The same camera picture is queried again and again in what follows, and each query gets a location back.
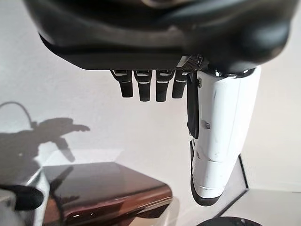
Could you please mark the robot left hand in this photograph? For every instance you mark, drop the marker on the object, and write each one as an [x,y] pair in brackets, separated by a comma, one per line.
[141,30]

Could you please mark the round glass washing machine door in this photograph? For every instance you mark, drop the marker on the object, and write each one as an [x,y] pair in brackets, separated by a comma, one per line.
[232,221]

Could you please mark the glossy brown stool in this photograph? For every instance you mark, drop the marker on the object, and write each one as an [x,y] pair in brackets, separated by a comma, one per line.
[105,186]

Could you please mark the silver robot left leg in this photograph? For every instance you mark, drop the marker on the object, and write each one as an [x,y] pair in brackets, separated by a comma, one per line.
[23,196]

